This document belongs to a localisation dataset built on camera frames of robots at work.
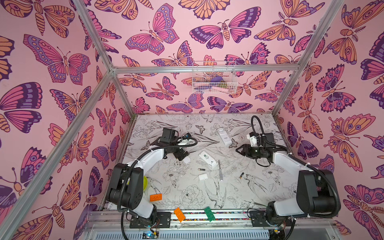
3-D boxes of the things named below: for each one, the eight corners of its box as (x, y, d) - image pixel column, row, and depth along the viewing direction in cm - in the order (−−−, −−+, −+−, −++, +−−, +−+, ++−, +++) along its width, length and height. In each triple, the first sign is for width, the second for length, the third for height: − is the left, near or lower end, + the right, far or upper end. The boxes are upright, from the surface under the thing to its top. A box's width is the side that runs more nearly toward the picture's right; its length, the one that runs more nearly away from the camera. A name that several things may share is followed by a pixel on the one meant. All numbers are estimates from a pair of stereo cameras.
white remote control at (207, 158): (212, 169, 93) (213, 167, 91) (197, 154, 100) (197, 153, 98) (218, 164, 95) (218, 162, 93) (202, 150, 102) (202, 148, 100)
